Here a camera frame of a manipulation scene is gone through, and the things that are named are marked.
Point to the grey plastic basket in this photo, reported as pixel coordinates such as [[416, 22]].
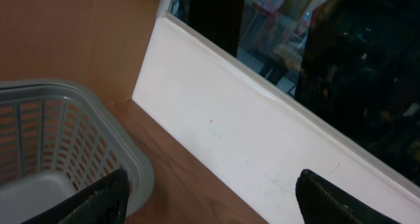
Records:
[[57, 138]]

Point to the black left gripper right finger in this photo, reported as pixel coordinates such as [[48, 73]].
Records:
[[322, 202]]

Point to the dark glass window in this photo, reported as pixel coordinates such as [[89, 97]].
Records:
[[353, 63]]

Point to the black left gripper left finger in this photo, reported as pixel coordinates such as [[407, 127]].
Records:
[[103, 202]]

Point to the brown cardboard side panel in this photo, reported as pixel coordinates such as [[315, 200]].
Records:
[[98, 43]]

